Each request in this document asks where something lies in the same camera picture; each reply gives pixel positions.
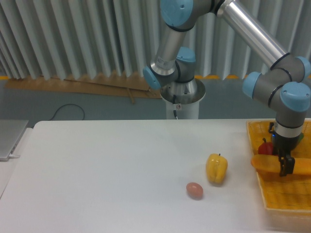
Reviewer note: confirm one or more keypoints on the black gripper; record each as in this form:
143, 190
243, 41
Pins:
287, 162

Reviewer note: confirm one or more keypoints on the green bell pepper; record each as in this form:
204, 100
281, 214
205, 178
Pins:
301, 136

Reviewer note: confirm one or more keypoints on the brown egg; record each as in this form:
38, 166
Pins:
194, 190

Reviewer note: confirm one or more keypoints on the yellow bell pepper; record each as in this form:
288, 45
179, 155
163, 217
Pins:
216, 167

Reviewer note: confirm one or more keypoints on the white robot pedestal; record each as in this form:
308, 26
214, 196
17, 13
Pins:
182, 100

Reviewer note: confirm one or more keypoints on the brown cardboard sheet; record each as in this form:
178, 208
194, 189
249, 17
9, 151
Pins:
133, 86

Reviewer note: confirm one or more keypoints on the yellow woven basket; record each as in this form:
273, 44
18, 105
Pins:
289, 193

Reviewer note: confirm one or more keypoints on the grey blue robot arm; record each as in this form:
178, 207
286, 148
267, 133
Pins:
281, 88

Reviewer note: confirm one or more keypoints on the silver laptop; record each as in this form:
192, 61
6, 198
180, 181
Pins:
11, 131

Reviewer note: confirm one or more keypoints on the long orange bread loaf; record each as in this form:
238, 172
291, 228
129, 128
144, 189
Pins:
270, 163

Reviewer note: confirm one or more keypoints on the white laptop cable plug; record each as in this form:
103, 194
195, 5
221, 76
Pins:
11, 156

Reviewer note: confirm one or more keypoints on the white folding partition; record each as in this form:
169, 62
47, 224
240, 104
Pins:
74, 38

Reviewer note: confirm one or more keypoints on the red bell pepper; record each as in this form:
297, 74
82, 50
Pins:
266, 148

